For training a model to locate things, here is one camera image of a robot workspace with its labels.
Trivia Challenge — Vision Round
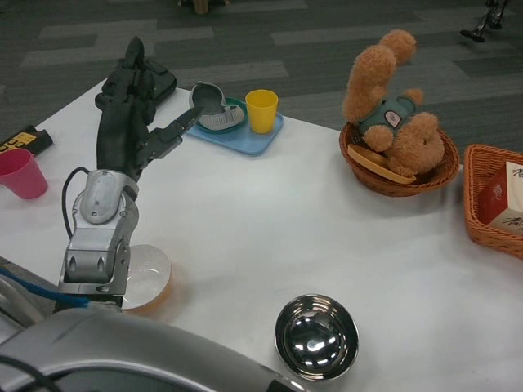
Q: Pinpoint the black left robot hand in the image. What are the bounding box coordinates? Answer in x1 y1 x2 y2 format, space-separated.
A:
94 35 203 180

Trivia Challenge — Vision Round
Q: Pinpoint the white orange plastic bowl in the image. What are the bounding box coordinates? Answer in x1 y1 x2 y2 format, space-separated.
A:
122 243 172 315

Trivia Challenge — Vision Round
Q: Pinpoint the grey strainer bowl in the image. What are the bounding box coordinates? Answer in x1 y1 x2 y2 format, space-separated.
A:
188 81 245 131

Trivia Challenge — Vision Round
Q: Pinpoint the shiny steel bowl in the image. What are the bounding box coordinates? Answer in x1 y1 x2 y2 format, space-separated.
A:
274 293 360 377

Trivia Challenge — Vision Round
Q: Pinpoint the black battery pack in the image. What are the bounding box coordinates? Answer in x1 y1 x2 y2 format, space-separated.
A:
141 59 177 103

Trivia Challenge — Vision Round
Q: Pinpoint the black yellow power strip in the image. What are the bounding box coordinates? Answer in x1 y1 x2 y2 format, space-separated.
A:
0 124 54 158

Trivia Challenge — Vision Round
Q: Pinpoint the pink plastic cup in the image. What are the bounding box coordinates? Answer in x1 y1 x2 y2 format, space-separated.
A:
0 148 49 200

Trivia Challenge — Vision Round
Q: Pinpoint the teal plastic plate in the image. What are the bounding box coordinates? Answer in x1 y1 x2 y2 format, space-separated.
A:
195 96 248 134

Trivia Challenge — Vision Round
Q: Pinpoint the light blue plastic tray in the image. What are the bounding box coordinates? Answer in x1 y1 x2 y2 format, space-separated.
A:
186 112 284 156

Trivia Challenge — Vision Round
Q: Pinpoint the yellow plastic cup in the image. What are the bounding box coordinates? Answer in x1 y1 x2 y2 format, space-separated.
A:
245 89 279 134

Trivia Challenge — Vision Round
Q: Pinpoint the person in beige trousers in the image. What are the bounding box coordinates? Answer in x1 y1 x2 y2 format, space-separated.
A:
179 0 213 13

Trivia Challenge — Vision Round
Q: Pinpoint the silver robot chest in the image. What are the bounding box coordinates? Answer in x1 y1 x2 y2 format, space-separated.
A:
0 277 303 392

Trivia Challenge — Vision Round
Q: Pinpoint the orange plastic plate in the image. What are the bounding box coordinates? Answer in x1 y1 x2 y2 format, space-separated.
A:
347 143 417 184

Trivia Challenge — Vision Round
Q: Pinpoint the brown teddy bear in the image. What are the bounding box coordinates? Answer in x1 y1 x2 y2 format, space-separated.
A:
342 29 446 179

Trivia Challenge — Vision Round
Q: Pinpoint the round brown wicker basket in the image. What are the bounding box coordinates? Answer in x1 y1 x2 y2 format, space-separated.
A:
338 121 461 198

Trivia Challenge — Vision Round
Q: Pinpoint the standing humanoid robot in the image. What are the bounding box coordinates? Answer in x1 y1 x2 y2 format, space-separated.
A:
459 0 507 44

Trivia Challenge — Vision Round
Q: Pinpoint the rectangular orange wicker basket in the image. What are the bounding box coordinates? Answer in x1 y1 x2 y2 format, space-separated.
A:
463 143 523 261

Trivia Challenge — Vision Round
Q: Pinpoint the white red tissue box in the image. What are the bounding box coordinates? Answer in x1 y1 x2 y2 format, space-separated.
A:
477 161 523 238

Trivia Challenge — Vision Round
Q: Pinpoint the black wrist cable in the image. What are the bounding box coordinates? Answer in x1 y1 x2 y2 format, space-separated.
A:
61 166 91 240

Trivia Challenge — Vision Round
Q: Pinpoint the blue cable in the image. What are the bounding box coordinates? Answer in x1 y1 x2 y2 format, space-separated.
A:
0 265 93 307

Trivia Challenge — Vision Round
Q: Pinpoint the black chest cable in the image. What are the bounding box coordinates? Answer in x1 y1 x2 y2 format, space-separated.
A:
0 354 54 392

